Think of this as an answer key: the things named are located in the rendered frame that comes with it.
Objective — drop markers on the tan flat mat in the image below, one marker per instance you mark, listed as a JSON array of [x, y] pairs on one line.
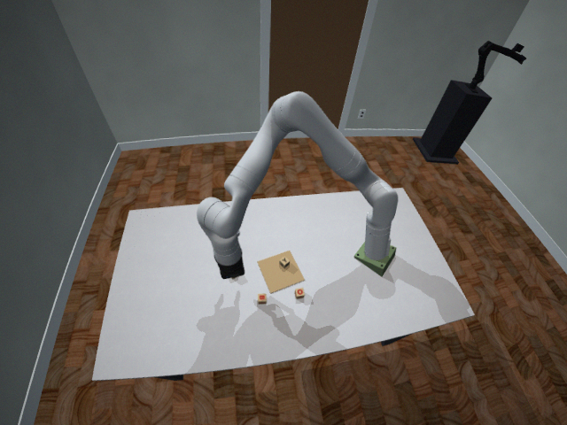
[[277, 277]]

